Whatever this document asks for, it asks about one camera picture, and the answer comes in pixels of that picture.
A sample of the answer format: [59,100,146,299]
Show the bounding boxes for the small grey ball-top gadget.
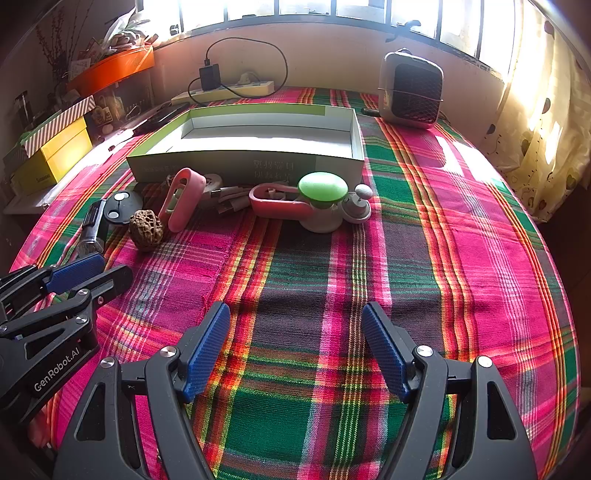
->
[342,185,372,224]

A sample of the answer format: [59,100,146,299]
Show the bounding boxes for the shallow white green cardboard box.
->
[126,104,366,188]

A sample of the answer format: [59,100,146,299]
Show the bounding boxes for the grey space heater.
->
[378,48,445,130]

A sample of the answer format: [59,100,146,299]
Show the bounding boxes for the black charger cable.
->
[187,37,289,104]

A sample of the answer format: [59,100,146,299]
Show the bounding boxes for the clear plastic bag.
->
[102,7,153,47]

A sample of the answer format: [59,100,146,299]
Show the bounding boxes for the green mushroom-shaped massager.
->
[295,172,349,234]

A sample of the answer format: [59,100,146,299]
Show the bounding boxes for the cream power strip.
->
[171,79,275,104]

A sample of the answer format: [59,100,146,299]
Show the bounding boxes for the pink plastic clip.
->
[248,182,312,220]
[158,168,207,232]

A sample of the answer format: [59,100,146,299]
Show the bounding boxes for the black white round gadget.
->
[102,190,145,226]

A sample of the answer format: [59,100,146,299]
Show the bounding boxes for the dark glass jar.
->
[14,92,33,125]

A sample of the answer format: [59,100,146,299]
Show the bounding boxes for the black tablet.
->
[134,104,190,132]

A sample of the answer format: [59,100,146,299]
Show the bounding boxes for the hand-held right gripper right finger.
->
[361,302,539,480]

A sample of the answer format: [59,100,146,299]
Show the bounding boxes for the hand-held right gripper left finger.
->
[53,302,232,480]

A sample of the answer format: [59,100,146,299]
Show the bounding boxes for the cream patterned curtain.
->
[480,0,591,222]

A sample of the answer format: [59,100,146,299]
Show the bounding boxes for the brown walnut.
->
[128,210,166,252]

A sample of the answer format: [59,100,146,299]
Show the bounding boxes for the white USB cable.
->
[210,185,259,213]

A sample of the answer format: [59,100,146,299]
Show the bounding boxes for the black charger adapter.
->
[198,65,222,90]

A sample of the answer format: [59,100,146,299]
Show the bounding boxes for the dried branches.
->
[37,9,70,84]

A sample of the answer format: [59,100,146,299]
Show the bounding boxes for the striped box lid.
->
[21,95,96,158]

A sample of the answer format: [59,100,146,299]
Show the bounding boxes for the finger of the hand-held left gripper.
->
[0,264,134,344]
[0,253,107,319]

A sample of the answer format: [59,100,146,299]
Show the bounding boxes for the clear black lighter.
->
[76,199,109,257]

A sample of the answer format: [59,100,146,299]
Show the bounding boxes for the yellow box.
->
[11,116,93,195]

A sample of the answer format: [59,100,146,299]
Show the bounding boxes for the orange box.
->
[67,46,155,95]

